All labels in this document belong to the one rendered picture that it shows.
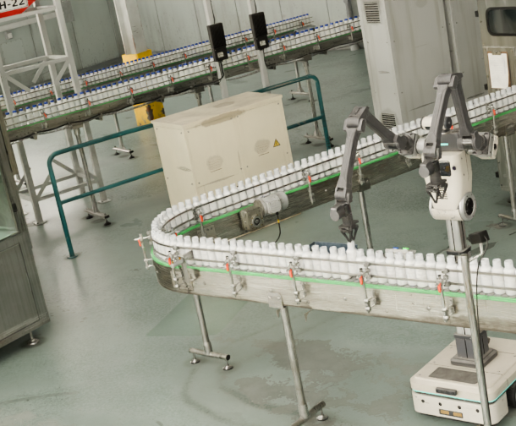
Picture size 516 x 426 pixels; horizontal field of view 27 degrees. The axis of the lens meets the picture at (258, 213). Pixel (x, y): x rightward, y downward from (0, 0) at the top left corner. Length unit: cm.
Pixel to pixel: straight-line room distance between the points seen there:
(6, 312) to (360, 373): 284
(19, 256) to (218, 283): 249
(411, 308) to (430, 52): 666
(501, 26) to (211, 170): 283
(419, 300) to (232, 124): 475
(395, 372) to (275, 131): 383
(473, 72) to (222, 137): 360
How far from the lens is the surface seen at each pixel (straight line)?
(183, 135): 950
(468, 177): 578
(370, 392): 657
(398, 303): 539
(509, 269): 504
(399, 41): 1147
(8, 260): 818
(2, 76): 1171
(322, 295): 565
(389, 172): 791
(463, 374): 606
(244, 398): 679
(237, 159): 980
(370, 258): 542
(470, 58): 1216
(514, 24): 903
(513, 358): 617
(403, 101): 1154
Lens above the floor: 296
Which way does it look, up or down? 16 degrees down
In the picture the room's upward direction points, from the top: 11 degrees counter-clockwise
